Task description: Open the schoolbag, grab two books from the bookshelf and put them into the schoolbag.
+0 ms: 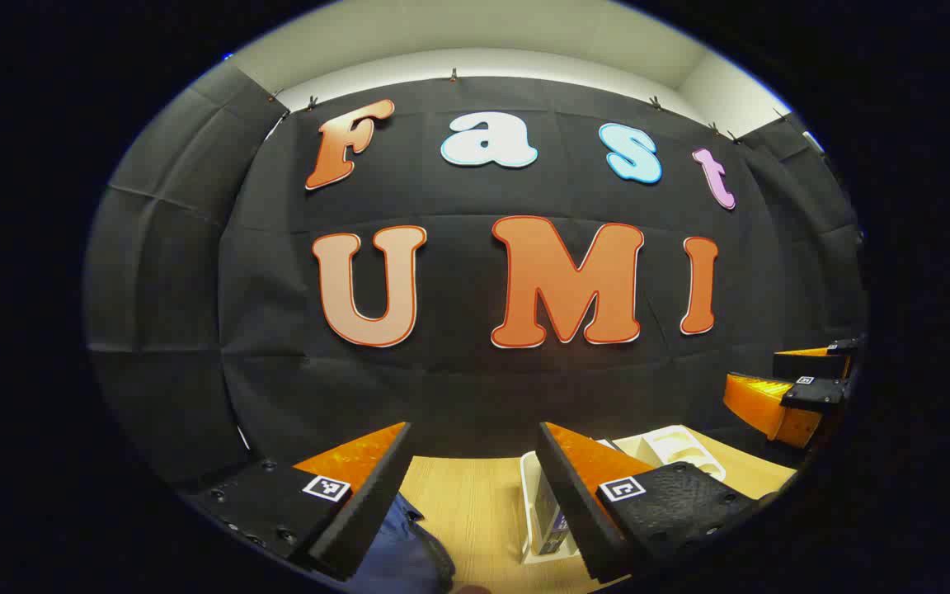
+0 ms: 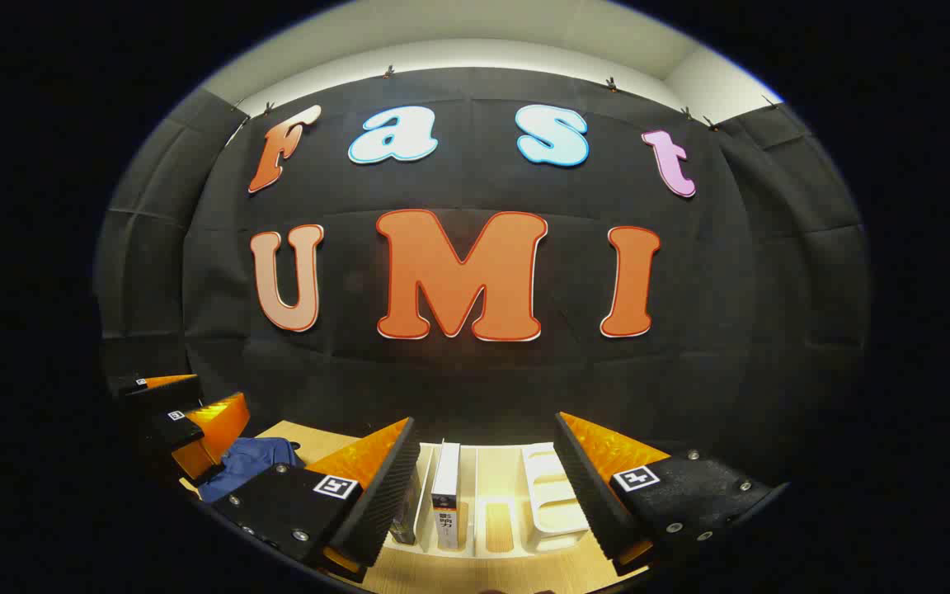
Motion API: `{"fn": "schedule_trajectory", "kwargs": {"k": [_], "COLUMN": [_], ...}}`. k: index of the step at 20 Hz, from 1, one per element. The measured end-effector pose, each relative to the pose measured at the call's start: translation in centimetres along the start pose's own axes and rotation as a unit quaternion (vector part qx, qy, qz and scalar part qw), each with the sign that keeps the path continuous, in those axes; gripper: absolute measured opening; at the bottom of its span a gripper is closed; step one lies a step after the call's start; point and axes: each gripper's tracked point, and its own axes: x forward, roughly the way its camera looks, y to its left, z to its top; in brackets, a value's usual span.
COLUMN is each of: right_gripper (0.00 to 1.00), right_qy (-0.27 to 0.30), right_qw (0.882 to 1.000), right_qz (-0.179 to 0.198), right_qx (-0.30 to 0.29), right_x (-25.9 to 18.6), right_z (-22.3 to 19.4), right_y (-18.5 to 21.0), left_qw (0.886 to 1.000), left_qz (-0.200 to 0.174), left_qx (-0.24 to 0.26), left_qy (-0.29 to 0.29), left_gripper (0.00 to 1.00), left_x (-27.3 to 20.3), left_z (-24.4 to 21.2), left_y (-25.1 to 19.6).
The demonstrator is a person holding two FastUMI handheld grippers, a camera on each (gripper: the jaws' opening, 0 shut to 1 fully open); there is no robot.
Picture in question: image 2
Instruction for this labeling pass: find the white plastic bookshelf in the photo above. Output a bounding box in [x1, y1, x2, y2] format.
[393, 441, 601, 556]

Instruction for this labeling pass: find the white spine book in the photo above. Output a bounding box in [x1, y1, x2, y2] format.
[430, 441, 462, 551]

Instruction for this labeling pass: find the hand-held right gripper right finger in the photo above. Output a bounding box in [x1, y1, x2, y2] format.
[555, 411, 789, 578]

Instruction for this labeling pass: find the blue spine book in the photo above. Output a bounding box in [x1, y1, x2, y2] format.
[391, 469, 424, 546]

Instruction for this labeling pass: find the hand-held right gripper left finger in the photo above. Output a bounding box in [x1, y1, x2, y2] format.
[211, 417, 422, 585]

